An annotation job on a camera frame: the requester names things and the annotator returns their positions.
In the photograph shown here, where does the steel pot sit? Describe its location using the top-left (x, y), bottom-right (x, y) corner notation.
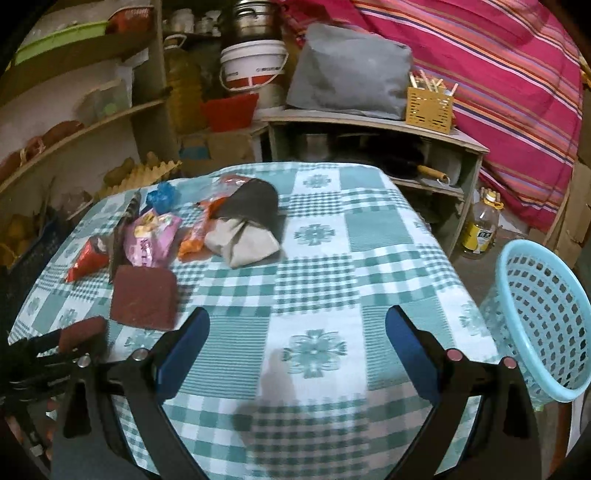
top-left (294, 132), bottom-right (332, 163)

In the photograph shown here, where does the metal pot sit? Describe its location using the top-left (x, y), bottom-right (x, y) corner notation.
top-left (230, 0), bottom-right (283, 45)

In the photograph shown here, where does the cardboard box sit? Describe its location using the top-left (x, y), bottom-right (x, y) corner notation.
top-left (179, 124), bottom-right (267, 177)

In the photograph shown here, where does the blue plastic bag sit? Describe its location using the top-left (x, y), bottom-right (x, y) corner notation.
top-left (146, 181), bottom-right (179, 214)

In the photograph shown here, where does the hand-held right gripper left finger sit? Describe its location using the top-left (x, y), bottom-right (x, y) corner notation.
top-left (51, 307), bottom-right (211, 480)

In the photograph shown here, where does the dark brown wrapper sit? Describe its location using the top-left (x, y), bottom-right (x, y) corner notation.
top-left (107, 193), bottom-right (142, 283)

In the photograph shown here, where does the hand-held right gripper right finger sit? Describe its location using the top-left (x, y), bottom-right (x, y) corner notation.
top-left (385, 305), bottom-right (541, 480)

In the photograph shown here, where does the light blue plastic basket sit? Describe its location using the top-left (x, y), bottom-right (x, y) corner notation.
top-left (479, 239), bottom-right (591, 412)

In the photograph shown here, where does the large potato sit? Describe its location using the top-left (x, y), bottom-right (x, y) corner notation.
top-left (103, 157), bottom-right (137, 186)

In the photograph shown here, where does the pink snack packet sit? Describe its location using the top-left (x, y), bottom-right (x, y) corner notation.
top-left (122, 211), bottom-right (184, 269)

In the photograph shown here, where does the black triangular cloth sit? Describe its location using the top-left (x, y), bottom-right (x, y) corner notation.
top-left (210, 178), bottom-right (288, 244)

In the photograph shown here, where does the wooden corner shelf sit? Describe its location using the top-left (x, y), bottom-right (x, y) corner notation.
top-left (0, 0), bottom-right (181, 217)

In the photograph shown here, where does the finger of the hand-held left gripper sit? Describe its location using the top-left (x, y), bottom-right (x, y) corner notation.
top-left (7, 335), bottom-right (64, 358)
top-left (4, 359), bottom-right (78, 398)

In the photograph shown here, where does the clear plastic container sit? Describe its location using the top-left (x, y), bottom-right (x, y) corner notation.
top-left (75, 78), bottom-right (131, 121)

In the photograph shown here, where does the red plastic bowl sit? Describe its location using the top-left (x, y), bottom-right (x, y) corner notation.
top-left (199, 92), bottom-right (260, 133)

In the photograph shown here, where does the orange wrapper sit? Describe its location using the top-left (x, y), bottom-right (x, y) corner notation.
top-left (177, 216), bottom-right (219, 260)

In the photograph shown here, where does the yellow egg tray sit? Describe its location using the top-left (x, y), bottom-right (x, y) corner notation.
top-left (93, 159), bottom-right (184, 200)

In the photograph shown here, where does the brown cardboard sheet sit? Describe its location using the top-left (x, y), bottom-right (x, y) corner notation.
top-left (544, 152), bottom-right (591, 264)

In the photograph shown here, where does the pink striped blanket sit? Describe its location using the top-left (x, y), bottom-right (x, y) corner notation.
top-left (276, 0), bottom-right (586, 234)

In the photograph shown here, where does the white plastic bucket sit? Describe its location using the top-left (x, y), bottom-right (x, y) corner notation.
top-left (219, 39), bottom-right (290, 110)

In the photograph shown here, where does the red snack wrapper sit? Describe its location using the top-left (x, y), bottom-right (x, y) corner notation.
top-left (65, 237), bottom-right (112, 284)

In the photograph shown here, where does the large oil jug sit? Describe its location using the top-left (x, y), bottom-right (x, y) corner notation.
top-left (163, 34), bottom-right (205, 136)

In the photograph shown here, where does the wooden rolling pin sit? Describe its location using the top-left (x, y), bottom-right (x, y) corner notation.
top-left (417, 165), bottom-right (451, 186)

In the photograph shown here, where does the small dark red scouring pad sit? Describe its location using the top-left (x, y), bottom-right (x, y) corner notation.
top-left (58, 316), bottom-right (108, 357)

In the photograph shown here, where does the yellow utensil holder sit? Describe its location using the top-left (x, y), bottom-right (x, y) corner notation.
top-left (405, 71), bottom-right (459, 136)

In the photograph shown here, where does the clear red-edged plastic wrapper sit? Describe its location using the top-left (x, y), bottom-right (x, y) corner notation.
top-left (198, 174), bottom-right (254, 209)

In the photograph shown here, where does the green plastic tray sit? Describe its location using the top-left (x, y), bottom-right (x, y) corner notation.
top-left (11, 20), bottom-right (110, 66)

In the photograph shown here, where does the grey cushion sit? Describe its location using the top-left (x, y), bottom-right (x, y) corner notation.
top-left (285, 22), bottom-right (415, 123)

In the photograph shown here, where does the beige cloth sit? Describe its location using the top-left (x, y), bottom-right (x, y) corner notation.
top-left (204, 217), bottom-right (282, 269)

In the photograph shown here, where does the green checkered tablecloth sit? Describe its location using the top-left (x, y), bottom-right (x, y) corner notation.
top-left (8, 161), bottom-right (504, 480)

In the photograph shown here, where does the yellow oil bottle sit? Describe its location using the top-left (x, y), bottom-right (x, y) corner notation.
top-left (461, 188), bottom-right (505, 260)

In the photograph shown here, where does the wooden cabinet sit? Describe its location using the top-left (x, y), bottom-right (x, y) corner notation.
top-left (260, 108), bottom-right (491, 259)

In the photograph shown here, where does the large dark red scouring pad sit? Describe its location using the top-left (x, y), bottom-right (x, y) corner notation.
top-left (110, 264), bottom-right (179, 331)

